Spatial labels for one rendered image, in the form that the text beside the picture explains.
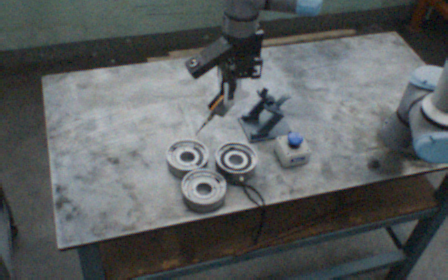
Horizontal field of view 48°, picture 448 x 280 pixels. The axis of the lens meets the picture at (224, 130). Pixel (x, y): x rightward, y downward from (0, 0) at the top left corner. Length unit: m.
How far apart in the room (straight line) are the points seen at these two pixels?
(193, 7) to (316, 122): 1.60
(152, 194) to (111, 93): 0.39
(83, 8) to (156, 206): 1.75
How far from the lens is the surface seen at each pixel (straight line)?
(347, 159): 1.39
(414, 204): 1.70
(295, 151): 1.30
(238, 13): 1.04
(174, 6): 2.88
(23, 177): 2.40
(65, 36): 2.89
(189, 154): 1.30
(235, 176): 1.25
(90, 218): 1.21
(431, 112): 1.22
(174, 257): 1.43
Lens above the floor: 1.78
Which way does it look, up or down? 45 degrees down
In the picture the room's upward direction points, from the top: 6 degrees clockwise
